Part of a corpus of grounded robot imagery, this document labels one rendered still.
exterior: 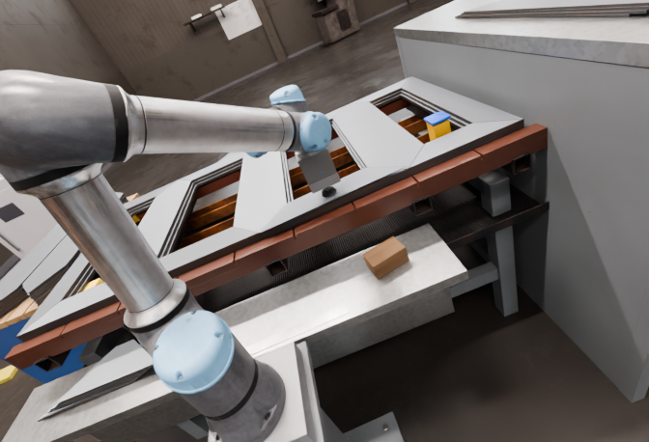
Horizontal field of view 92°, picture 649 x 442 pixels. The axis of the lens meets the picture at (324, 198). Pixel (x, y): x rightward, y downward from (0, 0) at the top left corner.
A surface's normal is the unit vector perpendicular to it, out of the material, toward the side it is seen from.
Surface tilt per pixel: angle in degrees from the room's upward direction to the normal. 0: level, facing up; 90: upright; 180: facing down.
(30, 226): 90
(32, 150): 107
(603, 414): 0
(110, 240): 90
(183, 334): 9
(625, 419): 0
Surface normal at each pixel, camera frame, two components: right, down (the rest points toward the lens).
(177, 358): -0.23, -0.77
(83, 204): 0.62, 0.21
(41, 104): 0.30, -0.11
